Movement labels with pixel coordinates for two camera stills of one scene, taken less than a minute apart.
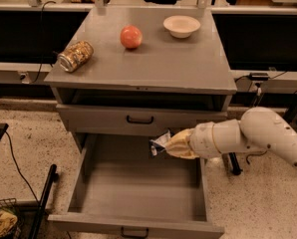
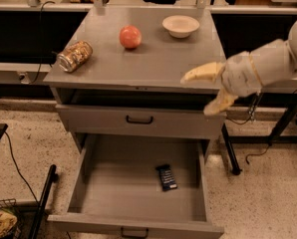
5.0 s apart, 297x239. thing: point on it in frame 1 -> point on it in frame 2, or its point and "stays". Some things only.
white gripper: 201,139 -> 240,74
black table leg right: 234,162 stays
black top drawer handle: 141,121 stays
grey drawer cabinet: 141,71 stays
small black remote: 157,144 -> 167,180
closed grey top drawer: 135,119 stays
